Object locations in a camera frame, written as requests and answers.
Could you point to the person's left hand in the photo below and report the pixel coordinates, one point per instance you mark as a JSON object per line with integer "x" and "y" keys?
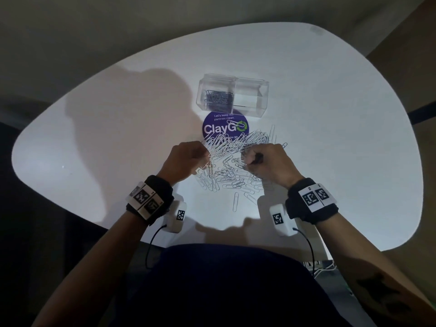
{"x": 182, "y": 163}

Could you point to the person's right hand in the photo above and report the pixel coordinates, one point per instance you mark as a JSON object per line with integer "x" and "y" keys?
{"x": 274, "y": 165}

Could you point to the pile of mixed paper clips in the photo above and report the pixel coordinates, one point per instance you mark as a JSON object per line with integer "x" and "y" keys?
{"x": 235, "y": 149}

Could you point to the clear plastic two-compartment box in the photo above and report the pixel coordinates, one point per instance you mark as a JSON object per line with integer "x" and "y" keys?
{"x": 250, "y": 95}

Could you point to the cluster of sorted blue clips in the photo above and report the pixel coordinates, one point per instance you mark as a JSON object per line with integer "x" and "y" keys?
{"x": 219, "y": 98}

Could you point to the person's left forearm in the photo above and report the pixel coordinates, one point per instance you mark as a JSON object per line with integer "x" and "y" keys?
{"x": 88, "y": 272}

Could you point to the person's right forearm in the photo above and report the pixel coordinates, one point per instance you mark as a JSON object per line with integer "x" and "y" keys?
{"x": 378, "y": 269}

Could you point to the person's dark blue clothing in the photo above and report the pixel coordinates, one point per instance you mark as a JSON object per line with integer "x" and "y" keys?
{"x": 238, "y": 292}

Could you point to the round purple sticker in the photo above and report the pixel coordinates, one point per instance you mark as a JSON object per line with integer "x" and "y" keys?
{"x": 214, "y": 129}

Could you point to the black left wristband with markers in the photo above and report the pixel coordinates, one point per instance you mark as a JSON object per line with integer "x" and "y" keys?
{"x": 150, "y": 200}

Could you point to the black wristband with markers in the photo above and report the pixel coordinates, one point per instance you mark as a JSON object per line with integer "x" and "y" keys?
{"x": 150, "y": 200}
{"x": 311, "y": 200}

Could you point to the black right wristband with markers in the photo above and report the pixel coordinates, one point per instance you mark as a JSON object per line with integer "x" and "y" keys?
{"x": 311, "y": 200}

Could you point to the black bar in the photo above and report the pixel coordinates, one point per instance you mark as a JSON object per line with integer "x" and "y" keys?
{"x": 422, "y": 114}

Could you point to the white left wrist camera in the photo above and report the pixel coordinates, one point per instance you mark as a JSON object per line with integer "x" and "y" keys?
{"x": 175, "y": 216}

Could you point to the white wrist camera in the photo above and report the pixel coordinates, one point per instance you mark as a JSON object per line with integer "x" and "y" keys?
{"x": 175, "y": 216}
{"x": 281, "y": 219}

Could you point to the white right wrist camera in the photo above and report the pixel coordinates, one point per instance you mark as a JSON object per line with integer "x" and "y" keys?
{"x": 281, "y": 219}

